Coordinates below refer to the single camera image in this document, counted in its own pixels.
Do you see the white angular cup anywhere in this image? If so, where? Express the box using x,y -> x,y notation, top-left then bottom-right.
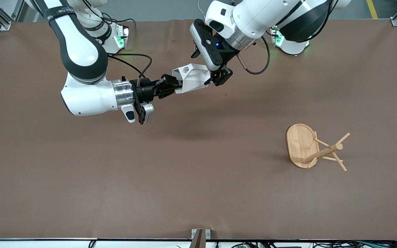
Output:
172,63 -> 211,94

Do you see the wooden cup rack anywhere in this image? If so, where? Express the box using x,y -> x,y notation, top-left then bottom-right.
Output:
286,123 -> 351,172

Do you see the brown table cover sheet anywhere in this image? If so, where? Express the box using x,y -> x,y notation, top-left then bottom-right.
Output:
0,19 -> 397,240

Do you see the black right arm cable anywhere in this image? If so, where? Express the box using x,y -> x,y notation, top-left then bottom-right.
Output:
106,52 -> 153,81

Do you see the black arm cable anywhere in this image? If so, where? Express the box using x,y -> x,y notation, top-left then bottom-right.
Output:
236,34 -> 271,75
106,52 -> 153,81

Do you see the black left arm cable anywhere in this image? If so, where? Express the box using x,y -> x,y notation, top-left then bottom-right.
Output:
236,34 -> 271,75

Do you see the white floor cable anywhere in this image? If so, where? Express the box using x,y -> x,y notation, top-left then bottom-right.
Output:
197,0 -> 207,20

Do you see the black right base cable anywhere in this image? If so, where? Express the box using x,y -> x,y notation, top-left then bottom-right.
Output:
101,13 -> 136,28

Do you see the grey metal mounting bracket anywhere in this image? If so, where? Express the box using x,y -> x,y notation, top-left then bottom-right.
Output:
191,228 -> 211,239

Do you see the dark camera pole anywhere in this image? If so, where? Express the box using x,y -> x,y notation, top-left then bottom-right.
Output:
192,229 -> 206,248

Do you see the black cable tangle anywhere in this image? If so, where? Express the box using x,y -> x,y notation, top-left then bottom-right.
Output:
230,240 -> 311,248

